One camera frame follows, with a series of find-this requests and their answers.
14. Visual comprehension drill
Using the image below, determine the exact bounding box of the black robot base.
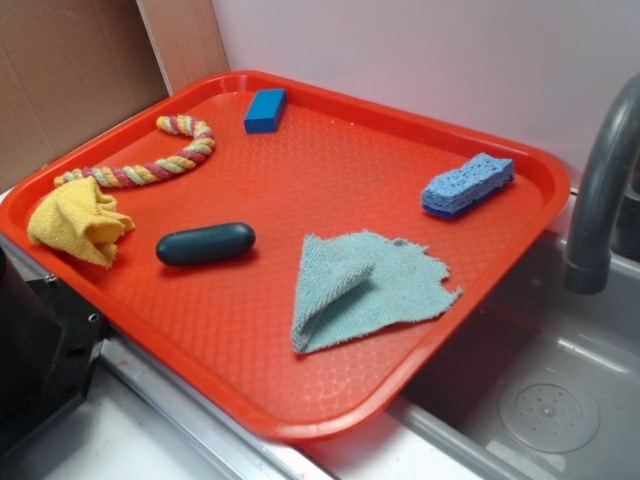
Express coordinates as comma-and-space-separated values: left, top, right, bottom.
1, 252, 104, 459

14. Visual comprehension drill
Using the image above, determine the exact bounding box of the light blue cloth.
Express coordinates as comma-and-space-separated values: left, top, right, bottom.
291, 231, 463, 354

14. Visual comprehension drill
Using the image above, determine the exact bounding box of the yellow cloth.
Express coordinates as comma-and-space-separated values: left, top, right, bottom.
27, 177, 135, 269

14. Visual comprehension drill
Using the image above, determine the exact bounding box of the orange plastic tray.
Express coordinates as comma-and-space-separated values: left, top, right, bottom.
1, 72, 570, 443

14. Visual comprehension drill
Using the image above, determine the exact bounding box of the dark green oval object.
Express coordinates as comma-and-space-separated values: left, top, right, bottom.
156, 222, 257, 267

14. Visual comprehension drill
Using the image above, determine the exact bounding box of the blue sponge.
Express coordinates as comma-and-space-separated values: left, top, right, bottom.
421, 153, 515, 219

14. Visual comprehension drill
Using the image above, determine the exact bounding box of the blue rectangular block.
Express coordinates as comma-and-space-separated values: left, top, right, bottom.
244, 88, 287, 134

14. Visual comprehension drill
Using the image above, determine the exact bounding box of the grey plastic sink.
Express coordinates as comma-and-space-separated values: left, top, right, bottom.
389, 233, 639, 479

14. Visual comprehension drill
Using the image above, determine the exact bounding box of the grey faucet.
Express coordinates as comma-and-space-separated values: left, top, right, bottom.
563, 76, 639, 295

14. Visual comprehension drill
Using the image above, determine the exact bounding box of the brown cardboard panel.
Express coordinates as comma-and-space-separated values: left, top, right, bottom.
1, 1, 228, 191

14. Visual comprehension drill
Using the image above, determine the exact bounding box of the multicolour rope toy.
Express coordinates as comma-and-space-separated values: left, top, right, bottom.
54, 114, 216, 188

